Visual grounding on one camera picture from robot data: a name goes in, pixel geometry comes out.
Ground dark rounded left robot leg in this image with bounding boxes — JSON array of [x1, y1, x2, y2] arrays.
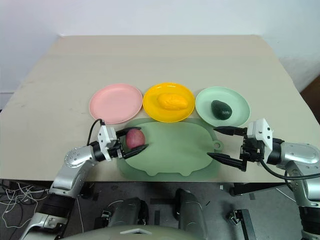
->
[[106, 197, 150, 229]]

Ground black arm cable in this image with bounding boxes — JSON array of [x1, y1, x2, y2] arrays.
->
[[86, 118, 106, 147], [258, 159, 320, 180]]

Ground dark green avocado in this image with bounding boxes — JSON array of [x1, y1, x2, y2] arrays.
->
[[211, 99, 233, 120]]

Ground pink plate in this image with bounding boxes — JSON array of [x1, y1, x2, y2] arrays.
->
[[89, 83, 143, 125]]

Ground grey-green robot torso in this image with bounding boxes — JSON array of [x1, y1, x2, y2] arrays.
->
[[59, 223, 227, 240]]

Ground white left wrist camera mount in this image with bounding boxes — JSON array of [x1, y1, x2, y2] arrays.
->
[[97, 124, 119, 161]]

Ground black table frame bar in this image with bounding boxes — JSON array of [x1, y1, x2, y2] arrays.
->
[[229, 183, 288, 196]]

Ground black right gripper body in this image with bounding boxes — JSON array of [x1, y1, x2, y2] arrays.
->
[[239, 136, 266, 164]]

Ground yellow mango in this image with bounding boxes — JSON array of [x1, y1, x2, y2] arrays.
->
[[156, 92, 188, 110]]

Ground yellow plate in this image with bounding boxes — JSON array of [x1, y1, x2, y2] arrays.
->
[[142, 81, 196, 123]]

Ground dark rounded right robot leg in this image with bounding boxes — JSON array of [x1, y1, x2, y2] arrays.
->
[[174, 188, 209, 232]]

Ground light green plate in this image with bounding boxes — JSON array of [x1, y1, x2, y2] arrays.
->
[[195, 86, 251, 128]]

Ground red apple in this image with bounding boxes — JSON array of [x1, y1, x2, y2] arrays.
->
[[125, 128, 146, 150]]

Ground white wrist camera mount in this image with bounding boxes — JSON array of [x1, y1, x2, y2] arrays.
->
[[97, 124, 119, 161], [246, 117, 275, 157]]

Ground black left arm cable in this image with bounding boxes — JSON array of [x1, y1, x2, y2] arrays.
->
[[86, 118, 106, 147]]

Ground black stand foot with caster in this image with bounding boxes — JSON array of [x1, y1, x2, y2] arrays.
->
[[226, 208, 258, 240]]

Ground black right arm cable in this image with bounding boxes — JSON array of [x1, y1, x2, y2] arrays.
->
[[258, 159, 320, 180]]

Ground white tangled floor cables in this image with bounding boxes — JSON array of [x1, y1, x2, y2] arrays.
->
[[0, 181, 49, 227]]

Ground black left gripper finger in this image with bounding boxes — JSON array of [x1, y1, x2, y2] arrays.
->
[[124, 127, 143, 138], [123, 144, 149, 160]]

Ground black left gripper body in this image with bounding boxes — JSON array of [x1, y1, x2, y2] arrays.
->
[[107, 129, 127, 159]]

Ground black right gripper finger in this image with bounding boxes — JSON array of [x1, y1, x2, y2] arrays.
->
[[213, 125, 249, 137], [206, 152, 249, 173]]

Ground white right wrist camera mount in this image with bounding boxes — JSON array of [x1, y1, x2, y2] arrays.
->
[[246, 117, 275, 157]]

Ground green silicone mat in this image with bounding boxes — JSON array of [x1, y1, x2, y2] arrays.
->
[[116, 117, 223, 179]]

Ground dark rounded robot leg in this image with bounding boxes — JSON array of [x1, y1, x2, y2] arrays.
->
[[106, 197, 150, 229], [174, 188, 209, 232]]

